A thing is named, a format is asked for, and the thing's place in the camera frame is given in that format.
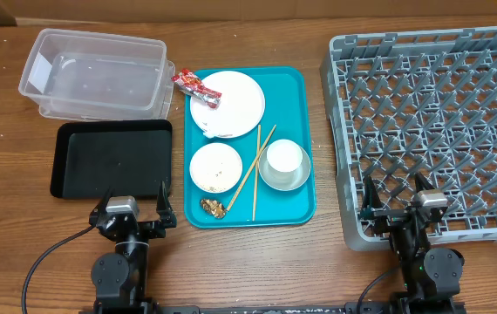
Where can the grey dishwasher rack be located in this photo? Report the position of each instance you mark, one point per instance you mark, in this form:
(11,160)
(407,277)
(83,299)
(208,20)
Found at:
(412,102)

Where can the white cup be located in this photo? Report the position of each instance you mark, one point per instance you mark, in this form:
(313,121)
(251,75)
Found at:
(284,155)

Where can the red snack wrapper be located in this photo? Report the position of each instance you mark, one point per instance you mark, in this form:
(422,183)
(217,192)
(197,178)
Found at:
(192,85)

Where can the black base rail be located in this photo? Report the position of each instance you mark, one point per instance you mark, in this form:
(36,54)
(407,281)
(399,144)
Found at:
(348,308)

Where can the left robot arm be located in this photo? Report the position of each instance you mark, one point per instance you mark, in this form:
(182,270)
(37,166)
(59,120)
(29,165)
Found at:
(120,277)

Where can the large white plate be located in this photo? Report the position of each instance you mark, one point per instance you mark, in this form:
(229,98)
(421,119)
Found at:
(241,107)

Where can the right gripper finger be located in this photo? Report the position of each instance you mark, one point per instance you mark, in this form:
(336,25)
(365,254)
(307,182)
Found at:
(371,199)
(421,183)

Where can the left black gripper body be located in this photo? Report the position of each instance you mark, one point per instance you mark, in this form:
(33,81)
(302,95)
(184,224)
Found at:
(149,230)

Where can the teal serving tray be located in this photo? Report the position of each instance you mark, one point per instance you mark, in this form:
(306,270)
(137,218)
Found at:
(285,106)

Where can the grey-green bowl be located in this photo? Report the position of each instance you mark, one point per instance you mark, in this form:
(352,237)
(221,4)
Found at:
(284,181)

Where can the black plastic tray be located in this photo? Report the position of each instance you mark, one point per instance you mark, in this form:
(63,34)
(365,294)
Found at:
(127,157)

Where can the small white rice bowl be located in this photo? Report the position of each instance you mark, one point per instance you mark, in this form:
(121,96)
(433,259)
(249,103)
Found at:
(215,168)

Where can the clear plastic bin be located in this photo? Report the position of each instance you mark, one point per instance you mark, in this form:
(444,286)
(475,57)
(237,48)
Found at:
(82,75)

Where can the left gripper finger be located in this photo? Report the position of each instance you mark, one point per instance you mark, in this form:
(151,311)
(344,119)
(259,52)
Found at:
(99,210)
(164,209)

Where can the gold foil wrapper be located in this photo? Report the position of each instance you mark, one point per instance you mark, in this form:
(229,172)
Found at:
(214,208)

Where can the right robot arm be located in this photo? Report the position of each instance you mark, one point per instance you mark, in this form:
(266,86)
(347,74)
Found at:
(431,275)

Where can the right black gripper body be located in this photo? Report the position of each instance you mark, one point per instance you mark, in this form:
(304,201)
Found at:
(404,216)

